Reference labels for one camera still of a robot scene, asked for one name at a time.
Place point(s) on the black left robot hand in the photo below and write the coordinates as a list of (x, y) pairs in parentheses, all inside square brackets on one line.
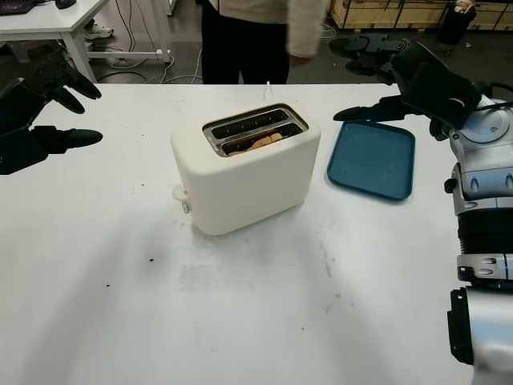
[(18, 104)]

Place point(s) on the person left hand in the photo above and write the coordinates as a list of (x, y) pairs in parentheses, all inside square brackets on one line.
[(300, 61)]

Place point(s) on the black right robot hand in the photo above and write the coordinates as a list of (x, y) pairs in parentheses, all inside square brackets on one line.
[(413, 56)]

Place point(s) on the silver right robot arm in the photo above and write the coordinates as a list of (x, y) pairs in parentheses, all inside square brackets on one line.
[(485, 184)]

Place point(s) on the person in black trousers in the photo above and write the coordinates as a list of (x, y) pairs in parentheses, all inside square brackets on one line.
[(224, 48)]

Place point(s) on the toast slice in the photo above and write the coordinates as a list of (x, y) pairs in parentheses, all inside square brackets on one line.
[(264, 141)]

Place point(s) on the cream two-slot toaster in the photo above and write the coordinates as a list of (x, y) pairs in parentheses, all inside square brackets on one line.
[(248, 188)]

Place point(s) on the black waste bin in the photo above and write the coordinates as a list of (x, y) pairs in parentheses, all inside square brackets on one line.
[(453, 24)]

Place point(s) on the wooden shipping crate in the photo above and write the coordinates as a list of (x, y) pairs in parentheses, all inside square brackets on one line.
[(380, 14)]

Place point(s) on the white office desk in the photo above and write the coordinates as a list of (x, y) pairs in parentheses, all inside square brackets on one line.
[(40, 20)]

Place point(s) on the dark laptop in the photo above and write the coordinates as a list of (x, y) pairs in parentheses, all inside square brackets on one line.
[(16, 6)]

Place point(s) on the white sneaker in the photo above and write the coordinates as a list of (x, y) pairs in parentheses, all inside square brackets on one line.
[(98, 31)]

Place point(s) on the black computer mouse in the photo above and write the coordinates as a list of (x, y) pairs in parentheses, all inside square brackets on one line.
[(65, 3)]

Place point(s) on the blue plastic tray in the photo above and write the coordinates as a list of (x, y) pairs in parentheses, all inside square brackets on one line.
[(370, 160)]

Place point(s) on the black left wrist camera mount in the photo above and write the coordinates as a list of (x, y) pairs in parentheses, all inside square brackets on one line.
[(20, 152)]

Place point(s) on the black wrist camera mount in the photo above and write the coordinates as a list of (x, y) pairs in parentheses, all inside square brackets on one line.
[(20, 152), (445, 92)]

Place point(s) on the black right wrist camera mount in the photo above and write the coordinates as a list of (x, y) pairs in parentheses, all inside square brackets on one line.
[(445, 92)]

